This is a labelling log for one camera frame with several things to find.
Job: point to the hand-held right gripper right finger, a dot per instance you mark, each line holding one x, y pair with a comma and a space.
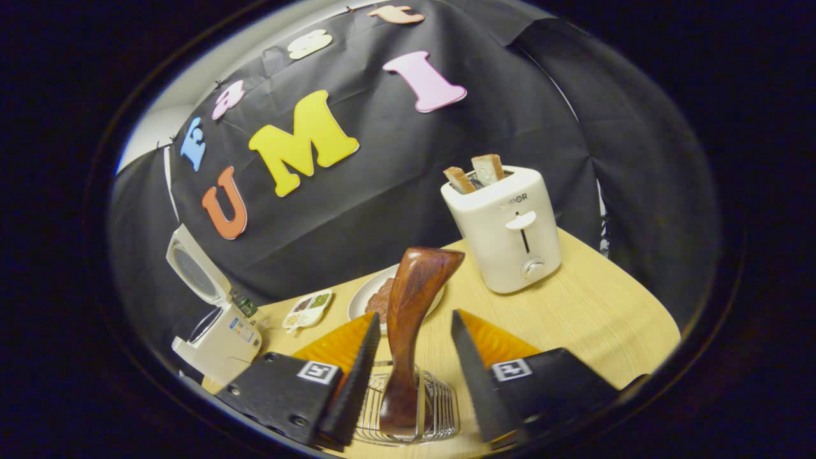
475, 382

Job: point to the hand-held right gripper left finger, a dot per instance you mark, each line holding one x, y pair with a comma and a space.
357, 389

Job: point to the brown wooden spoon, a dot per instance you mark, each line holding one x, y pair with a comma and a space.
411, 306

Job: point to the white rice cooker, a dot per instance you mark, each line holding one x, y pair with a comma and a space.
223, 344

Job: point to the white round plate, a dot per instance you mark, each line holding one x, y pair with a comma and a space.
363, 299

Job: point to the brown meat piece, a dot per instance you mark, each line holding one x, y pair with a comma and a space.
381, 299

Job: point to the white divided condiment dish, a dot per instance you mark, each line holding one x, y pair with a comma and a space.
308, 310

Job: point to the white toaster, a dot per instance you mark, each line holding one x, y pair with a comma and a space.
503, 255

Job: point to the clear plastic bottle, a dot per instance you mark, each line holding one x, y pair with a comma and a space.
245, 305

